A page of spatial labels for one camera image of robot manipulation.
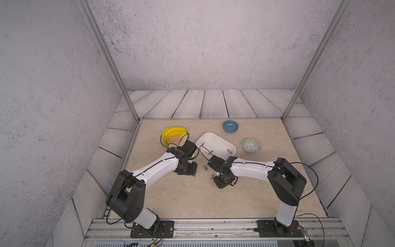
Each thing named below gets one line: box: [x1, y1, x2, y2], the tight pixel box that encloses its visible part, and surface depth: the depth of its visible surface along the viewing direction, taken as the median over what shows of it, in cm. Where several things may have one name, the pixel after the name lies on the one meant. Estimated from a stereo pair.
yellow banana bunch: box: [162, 126, 188, 147], surface depth 110 cm
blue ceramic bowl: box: [222, 119, 240, 134], surface depth 116 cm
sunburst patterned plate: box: [160, 126, 190, 149], surface depth 110 cm
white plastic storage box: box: [195, 132, 237, 161], surface depth 104 cm
